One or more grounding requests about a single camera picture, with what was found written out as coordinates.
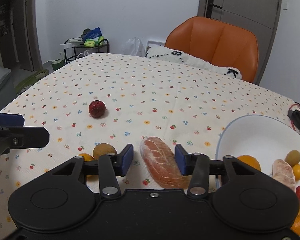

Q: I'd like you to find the green brown kiwi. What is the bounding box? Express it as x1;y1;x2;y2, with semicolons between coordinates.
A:
285;150;300;167
93;143;117;160

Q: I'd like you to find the small kumquat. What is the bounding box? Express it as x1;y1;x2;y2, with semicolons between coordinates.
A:
293;164;300;181
78;153;95;178

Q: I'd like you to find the peeled pomelo segment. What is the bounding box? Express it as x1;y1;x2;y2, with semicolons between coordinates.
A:
140;137;190;189
272;159;296;192

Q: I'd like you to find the green floor mat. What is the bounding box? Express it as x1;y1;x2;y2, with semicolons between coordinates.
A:
15;69;49;95

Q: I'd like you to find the floral tablecloth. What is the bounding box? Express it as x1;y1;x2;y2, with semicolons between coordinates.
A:
0;53;293;239

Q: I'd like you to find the white plate blue rim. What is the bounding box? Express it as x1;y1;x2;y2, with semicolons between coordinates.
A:
215;115;300;185

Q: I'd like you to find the green paper bag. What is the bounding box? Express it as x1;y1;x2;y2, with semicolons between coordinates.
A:
51;59;65;71

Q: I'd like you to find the black metal shelf rack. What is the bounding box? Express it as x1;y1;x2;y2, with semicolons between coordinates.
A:
60;37;109;64

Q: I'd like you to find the white fluffy cushion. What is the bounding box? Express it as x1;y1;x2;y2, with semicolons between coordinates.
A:
146;46;242;80

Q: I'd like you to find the green package on shelf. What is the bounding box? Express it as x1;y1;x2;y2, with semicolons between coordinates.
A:
83;38;97;48

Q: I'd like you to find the orange leather chair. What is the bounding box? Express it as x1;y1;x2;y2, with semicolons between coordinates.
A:
165;16;259;83

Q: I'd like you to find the blue package on shelf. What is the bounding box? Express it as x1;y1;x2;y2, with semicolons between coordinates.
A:
81;27;102;42

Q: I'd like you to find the grey door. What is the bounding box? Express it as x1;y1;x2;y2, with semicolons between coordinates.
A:
197;0;282;85

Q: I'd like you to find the red cable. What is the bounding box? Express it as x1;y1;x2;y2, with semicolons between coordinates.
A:
287;101;300;133

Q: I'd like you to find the white plastic bag by wall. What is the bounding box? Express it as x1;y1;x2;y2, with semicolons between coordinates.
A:
120;37;146;57

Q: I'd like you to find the black door handle lock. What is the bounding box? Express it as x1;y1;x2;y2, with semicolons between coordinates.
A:
205;0;223;18

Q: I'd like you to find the wall light switch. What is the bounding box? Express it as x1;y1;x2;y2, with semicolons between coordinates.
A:
282;2;288;10

